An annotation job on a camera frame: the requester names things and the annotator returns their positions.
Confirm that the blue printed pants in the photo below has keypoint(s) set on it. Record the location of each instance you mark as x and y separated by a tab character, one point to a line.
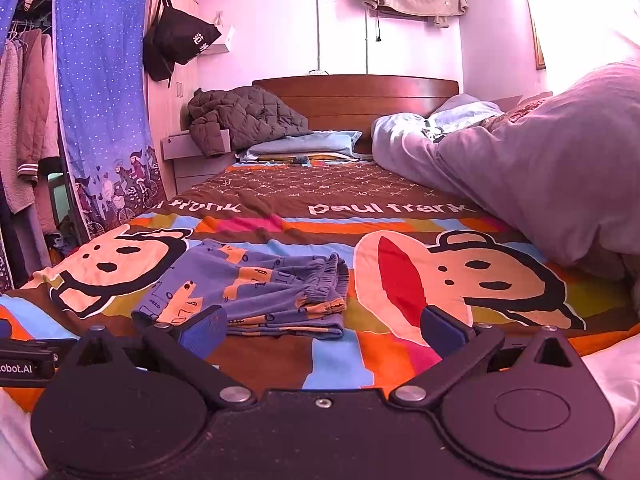
240	280

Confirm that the white box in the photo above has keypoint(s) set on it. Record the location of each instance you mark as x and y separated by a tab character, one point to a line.
225	40

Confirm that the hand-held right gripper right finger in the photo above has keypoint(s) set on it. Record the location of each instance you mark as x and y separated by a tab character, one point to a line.
442	332

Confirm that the pink fleece coat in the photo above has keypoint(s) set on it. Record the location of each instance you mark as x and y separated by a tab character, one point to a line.
12	135

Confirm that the black tote bag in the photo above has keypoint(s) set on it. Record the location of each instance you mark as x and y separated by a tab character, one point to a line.
185	40

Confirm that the pink quilted jacket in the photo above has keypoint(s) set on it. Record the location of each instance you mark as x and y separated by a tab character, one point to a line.
37	100

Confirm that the pink patterned cloth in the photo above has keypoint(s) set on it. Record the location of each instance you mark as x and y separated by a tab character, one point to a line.
525	107

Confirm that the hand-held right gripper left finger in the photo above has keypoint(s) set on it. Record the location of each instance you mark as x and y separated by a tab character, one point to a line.
202	332

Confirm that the wooden headboard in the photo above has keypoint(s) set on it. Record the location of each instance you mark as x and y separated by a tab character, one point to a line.
350	95

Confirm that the beige bedside table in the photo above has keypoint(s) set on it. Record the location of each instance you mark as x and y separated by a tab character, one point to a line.
190	170

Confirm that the dark quilted jacket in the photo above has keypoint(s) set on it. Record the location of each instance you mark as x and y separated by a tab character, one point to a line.
240	115

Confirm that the light blue pillow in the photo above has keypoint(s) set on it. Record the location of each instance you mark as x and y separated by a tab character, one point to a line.
465	112
300	142

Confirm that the grey duvet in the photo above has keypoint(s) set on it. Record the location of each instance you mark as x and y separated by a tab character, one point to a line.
525	175

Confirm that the colourful cartoon printed blanket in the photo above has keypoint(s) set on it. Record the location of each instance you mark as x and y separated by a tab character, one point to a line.
300	195

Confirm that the beige wardrobe cabinet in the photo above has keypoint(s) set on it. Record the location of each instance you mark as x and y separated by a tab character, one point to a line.
165	105

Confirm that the small dark object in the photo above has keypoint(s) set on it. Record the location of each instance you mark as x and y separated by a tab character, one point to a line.
301	160

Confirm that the blue cloth heap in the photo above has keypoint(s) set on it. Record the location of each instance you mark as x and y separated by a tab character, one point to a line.
65	240

